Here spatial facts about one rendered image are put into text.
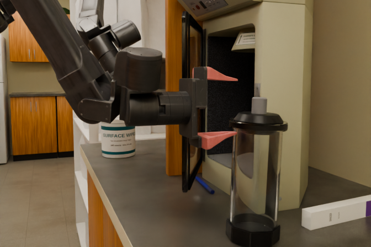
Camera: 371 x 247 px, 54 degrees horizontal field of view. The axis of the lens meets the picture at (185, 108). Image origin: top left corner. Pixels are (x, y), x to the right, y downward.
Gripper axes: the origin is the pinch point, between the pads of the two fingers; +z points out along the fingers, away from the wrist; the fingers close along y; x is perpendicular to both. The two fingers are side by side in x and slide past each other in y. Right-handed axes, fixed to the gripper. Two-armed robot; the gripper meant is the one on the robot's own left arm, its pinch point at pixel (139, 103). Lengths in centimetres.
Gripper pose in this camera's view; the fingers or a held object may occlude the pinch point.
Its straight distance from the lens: 92.8
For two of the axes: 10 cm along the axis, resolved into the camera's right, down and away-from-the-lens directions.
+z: 5.5, 8.3, -0.8
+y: -1.1, 1.7, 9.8
